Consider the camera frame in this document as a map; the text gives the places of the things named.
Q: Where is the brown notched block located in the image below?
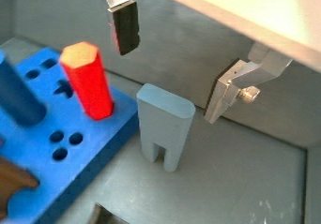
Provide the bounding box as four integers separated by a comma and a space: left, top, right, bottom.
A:
0, 157, 39, 220

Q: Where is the light blue square-circle peg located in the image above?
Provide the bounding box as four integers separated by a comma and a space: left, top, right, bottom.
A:
136, 83, 195, 172

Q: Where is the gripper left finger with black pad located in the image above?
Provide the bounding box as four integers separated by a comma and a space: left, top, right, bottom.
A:
104, 0, 140, 55

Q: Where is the red hexagonal peg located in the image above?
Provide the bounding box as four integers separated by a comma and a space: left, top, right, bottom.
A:
59, 41, 113, 120

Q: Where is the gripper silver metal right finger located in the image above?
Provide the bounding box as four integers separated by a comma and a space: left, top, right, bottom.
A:
204, 42, 291, 124

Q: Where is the blue shape sorter board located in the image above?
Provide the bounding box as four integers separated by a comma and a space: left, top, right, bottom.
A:
0, 48, 137, 224

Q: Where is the dark blue cylinder peg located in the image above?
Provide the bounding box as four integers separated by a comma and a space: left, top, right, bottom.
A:
0, 51, 47, 127

